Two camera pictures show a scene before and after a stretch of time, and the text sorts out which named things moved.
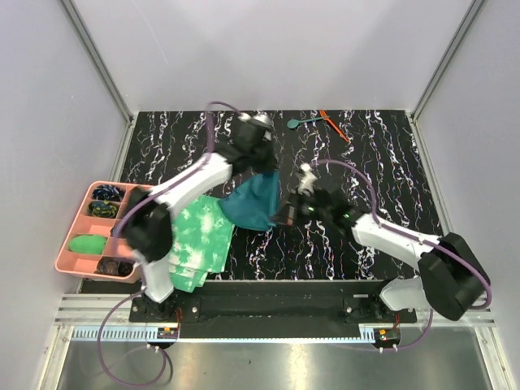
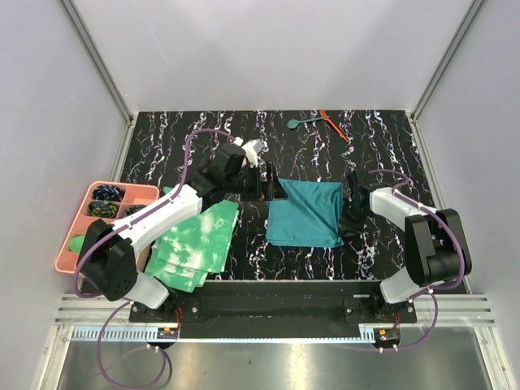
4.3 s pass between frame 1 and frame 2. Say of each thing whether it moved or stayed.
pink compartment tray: stayed
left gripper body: moved
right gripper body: moved
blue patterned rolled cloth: stayed
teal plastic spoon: stayed
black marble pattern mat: stayed
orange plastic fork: stayed
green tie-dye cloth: stayed
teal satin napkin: moved
